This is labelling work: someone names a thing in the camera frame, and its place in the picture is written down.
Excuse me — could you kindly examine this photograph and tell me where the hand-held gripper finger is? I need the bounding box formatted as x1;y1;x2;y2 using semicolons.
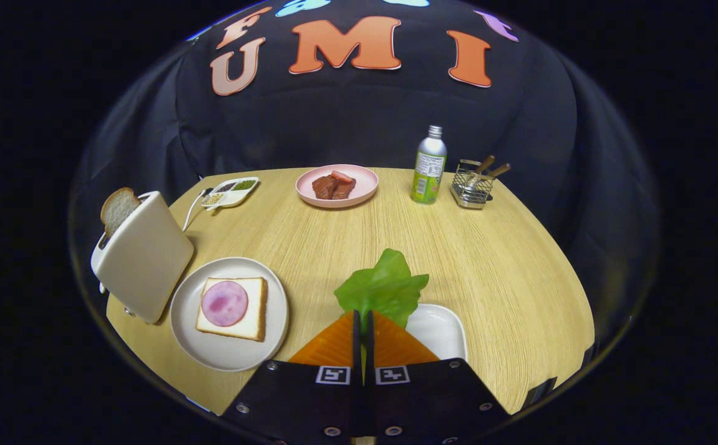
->
221;310;363;445
365;310;512;445

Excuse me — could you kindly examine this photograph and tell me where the green lettuce leaf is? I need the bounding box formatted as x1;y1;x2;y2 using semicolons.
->
334;248;430;331

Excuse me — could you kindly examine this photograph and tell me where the brown crust bread slice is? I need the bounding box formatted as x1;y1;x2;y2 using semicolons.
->
100;187;142;239

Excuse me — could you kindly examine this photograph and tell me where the white square plate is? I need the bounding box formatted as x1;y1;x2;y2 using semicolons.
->
405;303;468;362

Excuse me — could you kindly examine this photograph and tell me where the white bread slice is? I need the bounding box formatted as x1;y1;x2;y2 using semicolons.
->
196;277;268;342

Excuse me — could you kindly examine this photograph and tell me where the white round plate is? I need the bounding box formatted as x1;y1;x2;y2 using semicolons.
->
169;257;290;372

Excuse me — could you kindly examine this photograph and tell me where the pink ham slice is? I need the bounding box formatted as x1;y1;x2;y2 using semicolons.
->
201;281;249;327

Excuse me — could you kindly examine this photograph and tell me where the brown meat piece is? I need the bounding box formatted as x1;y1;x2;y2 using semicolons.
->
311;174;357;200

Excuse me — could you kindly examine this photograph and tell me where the pink plate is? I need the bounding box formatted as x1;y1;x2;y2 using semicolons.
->
295;164;379;208

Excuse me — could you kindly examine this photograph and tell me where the silver bottle green label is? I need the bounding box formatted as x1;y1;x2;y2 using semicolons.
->
410;125;448;205

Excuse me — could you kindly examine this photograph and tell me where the white divided condiment dish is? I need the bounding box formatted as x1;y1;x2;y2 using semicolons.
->
201;177;260;211

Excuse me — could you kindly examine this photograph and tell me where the white toaster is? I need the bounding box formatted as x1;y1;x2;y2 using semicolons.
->
90;190;195;324

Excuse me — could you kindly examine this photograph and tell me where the black backdrop cloth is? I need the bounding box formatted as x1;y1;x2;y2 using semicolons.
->
69;0;659;347

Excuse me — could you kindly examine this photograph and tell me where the wire utensil basket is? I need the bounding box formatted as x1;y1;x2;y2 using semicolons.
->
450;159;496;210

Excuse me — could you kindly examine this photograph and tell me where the white toaster cable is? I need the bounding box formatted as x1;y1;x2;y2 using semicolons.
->
181;189;214;232

